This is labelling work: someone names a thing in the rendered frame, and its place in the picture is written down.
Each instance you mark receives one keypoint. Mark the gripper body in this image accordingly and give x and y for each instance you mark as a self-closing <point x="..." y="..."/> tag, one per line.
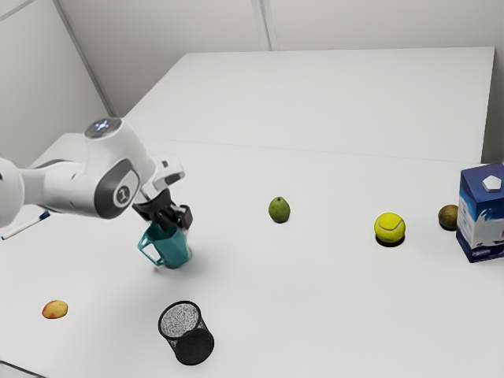
<point x="157" y="206"/>

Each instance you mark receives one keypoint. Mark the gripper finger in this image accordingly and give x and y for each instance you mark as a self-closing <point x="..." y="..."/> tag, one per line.
<point x="164" y="225"/>

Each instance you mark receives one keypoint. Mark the teal faceted mug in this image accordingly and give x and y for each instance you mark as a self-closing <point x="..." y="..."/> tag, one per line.
<point x="167" y="249"/>

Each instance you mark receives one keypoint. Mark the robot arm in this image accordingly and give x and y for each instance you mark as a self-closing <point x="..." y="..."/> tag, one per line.
<point x="59" y="189"/>

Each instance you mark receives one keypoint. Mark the black mesh pen holder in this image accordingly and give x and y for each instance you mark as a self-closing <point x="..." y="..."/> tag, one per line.
<point x="186" y="332"/>

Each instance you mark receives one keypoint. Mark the green pear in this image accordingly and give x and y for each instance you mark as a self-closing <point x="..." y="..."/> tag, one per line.
<point x="279" y="210"/>

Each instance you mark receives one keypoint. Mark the white pen with blue cap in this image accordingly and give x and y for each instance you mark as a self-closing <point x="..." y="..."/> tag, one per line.
<point x="24" y="226"/>

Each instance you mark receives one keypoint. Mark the yellow red apple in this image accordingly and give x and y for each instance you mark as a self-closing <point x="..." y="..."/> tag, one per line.
<point x="55" y="309"/>

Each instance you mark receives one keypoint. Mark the yellow tennis ball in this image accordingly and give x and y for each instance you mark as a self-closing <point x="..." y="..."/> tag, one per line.
<point x="389" y="228"/>

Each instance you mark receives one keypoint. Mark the brown kiwi fruit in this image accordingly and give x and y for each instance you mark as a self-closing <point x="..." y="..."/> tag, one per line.
<point x="448" y="216"/>

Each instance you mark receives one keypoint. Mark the blue and white carton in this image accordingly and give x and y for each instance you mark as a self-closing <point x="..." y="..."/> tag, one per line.
<point x="481" y="214"/>

